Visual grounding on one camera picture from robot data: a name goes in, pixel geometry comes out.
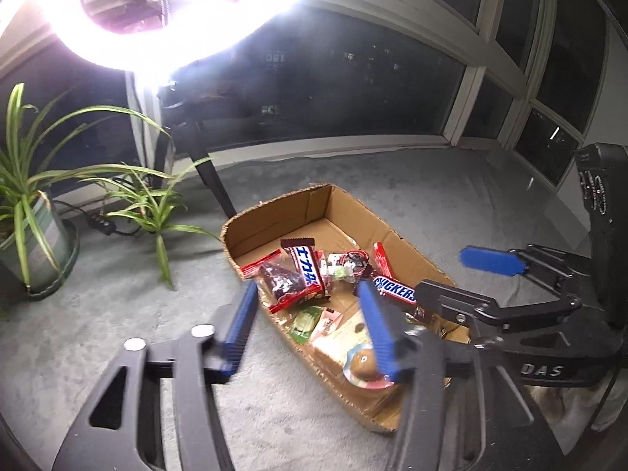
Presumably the red clear snack bag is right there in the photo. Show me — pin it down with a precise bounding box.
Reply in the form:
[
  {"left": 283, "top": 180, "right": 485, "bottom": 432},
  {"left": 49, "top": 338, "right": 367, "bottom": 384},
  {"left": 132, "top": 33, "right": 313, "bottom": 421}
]
[{"left": 239, "top": 249, "right": 323, "bottom": 314}]

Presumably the large Snickers bar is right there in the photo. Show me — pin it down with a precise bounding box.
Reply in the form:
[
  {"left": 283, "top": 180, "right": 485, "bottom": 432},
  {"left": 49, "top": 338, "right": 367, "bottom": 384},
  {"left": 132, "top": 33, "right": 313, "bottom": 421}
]
[{"left": 366, "top": 274, "right": 420, "bottom": 309}]

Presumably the chocolate ball cup snack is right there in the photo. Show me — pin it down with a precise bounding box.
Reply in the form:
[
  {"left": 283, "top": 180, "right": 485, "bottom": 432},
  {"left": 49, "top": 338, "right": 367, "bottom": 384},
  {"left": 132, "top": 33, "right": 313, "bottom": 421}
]
[{"left": 343, "top": 343, "right": 395, "bottom": 391}]

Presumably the green flat snack packet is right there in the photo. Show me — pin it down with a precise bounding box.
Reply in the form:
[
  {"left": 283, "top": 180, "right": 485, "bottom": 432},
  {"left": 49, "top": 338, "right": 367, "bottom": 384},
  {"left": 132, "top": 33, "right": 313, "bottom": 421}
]
[{"left": 288, "top": 305, "right": 323, "bottom": 345}]

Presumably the red slim snack packet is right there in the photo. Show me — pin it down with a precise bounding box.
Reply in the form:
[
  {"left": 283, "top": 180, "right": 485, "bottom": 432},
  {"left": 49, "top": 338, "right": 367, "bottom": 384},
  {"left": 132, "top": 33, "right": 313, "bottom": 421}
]
[{"left": 372, "top": 241, "right": 394, "bottom": 279}]

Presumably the black white snack packet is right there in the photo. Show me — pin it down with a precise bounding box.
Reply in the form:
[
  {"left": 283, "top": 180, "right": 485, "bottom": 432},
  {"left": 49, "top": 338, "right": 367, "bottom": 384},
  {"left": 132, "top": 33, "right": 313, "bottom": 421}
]
[{"left": 316, "top": 250, "right": 369, "bottom": 284}]

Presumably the small Snickers bar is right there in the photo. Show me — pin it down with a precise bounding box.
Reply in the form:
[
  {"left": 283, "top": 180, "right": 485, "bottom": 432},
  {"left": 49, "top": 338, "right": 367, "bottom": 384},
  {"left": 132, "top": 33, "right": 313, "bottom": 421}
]
[{"left": 280, "top": 237, "right": 328, "bottom": 298}]

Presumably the brown cardboard box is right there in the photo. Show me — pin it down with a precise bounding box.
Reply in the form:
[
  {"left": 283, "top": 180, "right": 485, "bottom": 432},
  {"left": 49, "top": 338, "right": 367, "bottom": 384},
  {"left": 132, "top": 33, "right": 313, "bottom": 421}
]
[{"left": 220, "top": 184, "right": 453, "bottom": 433}]

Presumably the small spider plant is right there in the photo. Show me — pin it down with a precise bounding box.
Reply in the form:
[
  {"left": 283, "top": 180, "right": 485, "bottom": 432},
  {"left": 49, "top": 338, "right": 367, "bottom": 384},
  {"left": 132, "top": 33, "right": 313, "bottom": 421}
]
[{"left": 87, "top": 157, "right": 218, "bottom": 290}]

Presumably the white framed window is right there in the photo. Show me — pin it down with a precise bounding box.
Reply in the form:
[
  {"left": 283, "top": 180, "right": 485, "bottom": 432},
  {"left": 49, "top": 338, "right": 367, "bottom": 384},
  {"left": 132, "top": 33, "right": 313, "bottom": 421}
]
[{"left": 1, "top": 0, "right": 623, "bottom": 189}]

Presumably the large potted spider plant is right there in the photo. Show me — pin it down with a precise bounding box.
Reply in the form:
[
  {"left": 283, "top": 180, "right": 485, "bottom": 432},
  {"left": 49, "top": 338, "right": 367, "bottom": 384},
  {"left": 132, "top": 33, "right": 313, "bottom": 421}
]
[{"left": 1, "top": 82, "right": 170, "bottom": 297}]

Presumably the black tripod stand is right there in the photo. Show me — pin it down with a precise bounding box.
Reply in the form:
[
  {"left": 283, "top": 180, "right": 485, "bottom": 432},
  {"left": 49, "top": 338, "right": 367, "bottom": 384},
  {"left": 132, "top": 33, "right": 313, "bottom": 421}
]
[{"left": 157, "top": 82, "right": 236, "bottom": 218}]

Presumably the black power cable with switch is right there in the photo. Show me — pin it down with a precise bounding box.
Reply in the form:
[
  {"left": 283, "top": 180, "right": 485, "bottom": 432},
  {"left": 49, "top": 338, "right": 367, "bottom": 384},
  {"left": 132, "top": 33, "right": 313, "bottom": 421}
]
[{"left": 53, "top": 199, "right": 144, "bottom": 237}]

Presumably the bright ring light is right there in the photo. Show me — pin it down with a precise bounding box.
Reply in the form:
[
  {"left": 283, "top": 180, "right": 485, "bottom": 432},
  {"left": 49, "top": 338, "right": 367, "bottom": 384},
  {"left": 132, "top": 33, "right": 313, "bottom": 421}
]
[{"left": 1, "top": 0, "right": 302, "bottom": 86}]

